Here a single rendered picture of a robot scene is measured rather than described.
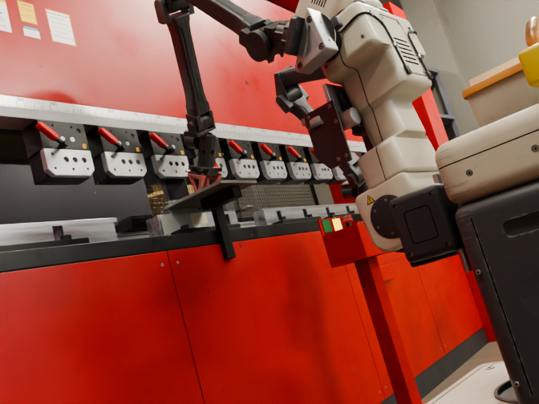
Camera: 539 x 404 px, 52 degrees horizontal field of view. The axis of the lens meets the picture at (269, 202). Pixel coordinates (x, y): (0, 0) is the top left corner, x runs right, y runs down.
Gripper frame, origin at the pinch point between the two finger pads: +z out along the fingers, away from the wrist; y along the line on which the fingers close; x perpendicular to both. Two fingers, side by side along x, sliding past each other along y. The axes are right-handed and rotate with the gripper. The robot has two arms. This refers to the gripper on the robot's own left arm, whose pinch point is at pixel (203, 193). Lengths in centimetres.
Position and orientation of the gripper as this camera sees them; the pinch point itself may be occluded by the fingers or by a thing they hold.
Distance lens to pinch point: 187.5
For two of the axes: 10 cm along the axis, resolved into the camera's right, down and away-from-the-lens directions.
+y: -6.0, 0.4, -8.0
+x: 7.9, 1.6, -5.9
